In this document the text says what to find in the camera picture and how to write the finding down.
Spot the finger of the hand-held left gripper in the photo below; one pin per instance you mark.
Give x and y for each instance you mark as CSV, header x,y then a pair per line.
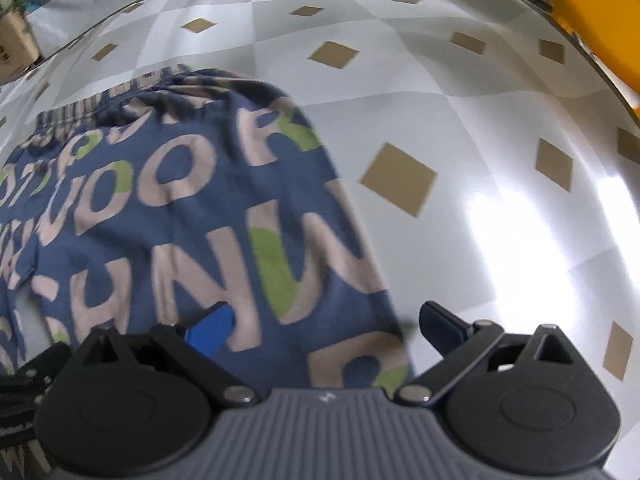
x,y
40,370

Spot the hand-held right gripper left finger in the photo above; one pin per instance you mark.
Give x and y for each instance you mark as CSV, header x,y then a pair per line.
x,y
212,332

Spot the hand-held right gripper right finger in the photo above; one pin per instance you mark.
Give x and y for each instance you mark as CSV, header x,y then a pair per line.
x,y
440,330

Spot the blue letter-print pants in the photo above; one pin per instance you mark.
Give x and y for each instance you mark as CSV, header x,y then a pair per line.
x,y
200,210

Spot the cardboard box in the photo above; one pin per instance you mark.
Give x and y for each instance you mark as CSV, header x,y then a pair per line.
x,y
15,47

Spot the yellow plastic chair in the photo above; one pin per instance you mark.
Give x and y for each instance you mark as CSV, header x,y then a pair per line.
x,y
600,20

